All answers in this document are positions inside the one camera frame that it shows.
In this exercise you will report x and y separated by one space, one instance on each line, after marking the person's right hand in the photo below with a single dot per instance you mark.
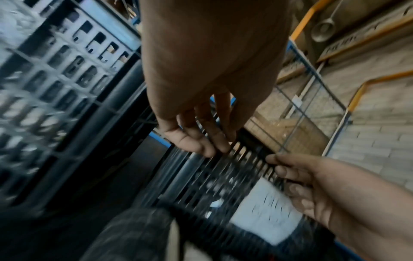
348 198

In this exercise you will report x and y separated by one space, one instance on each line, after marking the person's left hand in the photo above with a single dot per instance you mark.
209 63

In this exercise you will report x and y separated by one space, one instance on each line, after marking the person's grey trousers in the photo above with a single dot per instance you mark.
129 237

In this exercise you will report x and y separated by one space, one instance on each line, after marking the white handwritten paper label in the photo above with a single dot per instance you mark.
267 211

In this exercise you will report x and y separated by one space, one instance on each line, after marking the grey metal scoop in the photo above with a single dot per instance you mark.
322 30

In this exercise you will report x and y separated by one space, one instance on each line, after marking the orange metal frame bar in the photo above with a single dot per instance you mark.
387 77
311 15

